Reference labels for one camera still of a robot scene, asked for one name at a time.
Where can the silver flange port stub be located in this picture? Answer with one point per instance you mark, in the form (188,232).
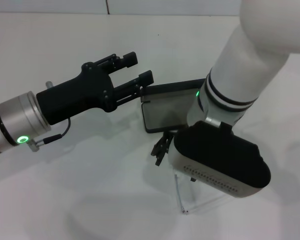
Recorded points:
(49,84)

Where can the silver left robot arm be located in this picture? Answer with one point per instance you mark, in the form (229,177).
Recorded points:
(17,120)

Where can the clear white glasses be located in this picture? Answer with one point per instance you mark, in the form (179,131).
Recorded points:
(178,192)

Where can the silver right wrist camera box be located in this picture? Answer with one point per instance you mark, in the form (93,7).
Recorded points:
(215,155)

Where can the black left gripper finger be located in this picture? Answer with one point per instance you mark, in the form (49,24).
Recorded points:
(130,60)
(146,78)

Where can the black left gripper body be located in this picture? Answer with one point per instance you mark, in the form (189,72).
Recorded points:
(77,97)

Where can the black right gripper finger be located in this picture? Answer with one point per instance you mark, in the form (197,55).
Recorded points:
(161,150)
(192,179)

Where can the black glasses case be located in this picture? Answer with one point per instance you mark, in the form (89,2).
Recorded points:
(165,110)

